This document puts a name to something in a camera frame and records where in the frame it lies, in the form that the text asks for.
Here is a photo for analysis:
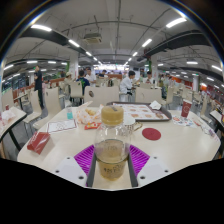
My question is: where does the group of beige chairs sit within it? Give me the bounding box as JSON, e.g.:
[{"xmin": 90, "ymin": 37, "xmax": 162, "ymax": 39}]
[{"xmin": 1, "ymin": 74, "xmax": 214, "ymax": 126}]

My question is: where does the white paper napkin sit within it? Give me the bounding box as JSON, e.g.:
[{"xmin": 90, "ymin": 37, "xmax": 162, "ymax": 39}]
[{"xmin": 148, "ymin": 100, "xmax": 163, "ymax": 111}]

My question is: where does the dark food tray with liner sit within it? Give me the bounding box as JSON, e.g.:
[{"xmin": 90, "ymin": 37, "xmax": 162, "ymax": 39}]
[{"xmin": 106, "ymin": 101, "xmax": 173, "ymax": 122}]

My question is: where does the clear bottle of yellow tea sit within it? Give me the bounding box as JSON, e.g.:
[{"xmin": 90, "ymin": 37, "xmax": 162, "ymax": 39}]
[{"xmin": 93, "ymin": 105, "xmax": 132, "ymax": 182}]

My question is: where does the red sauce packet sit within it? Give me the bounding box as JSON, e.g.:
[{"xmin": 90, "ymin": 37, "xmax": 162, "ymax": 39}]
[{"xmin": 84, "ymin": 121, "xmax": 102, "ymax": 131}]

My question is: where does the person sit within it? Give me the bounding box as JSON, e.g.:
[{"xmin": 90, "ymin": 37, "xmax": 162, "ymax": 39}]
[
  {"xmin": 75, "ymin": 69, "xmax": 91, "ymax": 96},
  {"xmin": 119, "ymin": 70, "xmax": 137, "ymax": 96},
  {"xmin": 84, "ymin": 67, "xmax": 98, "ymax": 88},
  {"xmin": 143, "ymin": 70, "xmax": 156, "ymax": 86},
  {"xmin": 63, "ymin": 71, "xmax": 74, "ymax": 89},
  {"xmin": 33, "ymin": 64, "xmax": 45, "ymax": 109}
]

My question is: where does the group of ceiling lights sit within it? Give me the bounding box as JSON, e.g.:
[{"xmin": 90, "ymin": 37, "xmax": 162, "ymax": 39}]
[{"xmin": 3, "ymin": 16, "xmax": 224, "ymax": 88}]

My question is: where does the red paper box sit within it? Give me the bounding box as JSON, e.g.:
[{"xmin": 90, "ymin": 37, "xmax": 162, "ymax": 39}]
[{"xmin": 26, "ymin": 131, "xmax": 51, "ymax": 155}]

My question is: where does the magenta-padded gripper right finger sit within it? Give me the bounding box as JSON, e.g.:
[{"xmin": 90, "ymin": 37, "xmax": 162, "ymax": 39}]
[{"xmin": 127, "ymin": 144, "xmax": 172, "ymax": 188}]

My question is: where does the ceiling air conditioner unit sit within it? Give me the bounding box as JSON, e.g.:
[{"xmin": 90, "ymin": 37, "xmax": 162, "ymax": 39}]
[{"xmin": 83, "ymin": 32, "xmax": 103, "ymax": 45}]

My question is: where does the neighbouring beige table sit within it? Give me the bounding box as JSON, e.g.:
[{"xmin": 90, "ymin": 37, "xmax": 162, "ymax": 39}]
[
  {"xmin": 0, "ymin": 105, "xmax": 28, "ymax": 151},
  {"xmin": 209, "ymin": 109, "xmax": 224, "ymax": 134}
]

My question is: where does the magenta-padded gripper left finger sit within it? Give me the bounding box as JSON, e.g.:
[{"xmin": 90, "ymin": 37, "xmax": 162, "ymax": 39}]
[{"xmin": 54, "ymin": 143, "xmax": 98, "ymax": 188}]

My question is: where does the red paper cup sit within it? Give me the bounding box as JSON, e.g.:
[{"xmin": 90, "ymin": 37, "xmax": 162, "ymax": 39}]
[{"xmin": 180, "ymin": 99, "xmax": 193, "ymax": 118}]

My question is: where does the white printed card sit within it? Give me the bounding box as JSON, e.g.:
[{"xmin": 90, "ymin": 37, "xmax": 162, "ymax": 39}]
[{"xmin": 45, "ymin": 119, "xmax": 78, "ymax": 134}]

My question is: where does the flat round red coaster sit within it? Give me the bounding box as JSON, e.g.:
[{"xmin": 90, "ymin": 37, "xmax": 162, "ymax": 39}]
[{"xmin": 141, "ymin": 127, "xmax": 162, "ymax": 141}]

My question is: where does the orange white food wrapper bag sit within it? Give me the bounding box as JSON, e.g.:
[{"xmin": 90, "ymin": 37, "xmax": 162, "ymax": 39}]
[{"xmin": 75, "ymin": 101, "xmax": 104, "ymax": 125}]

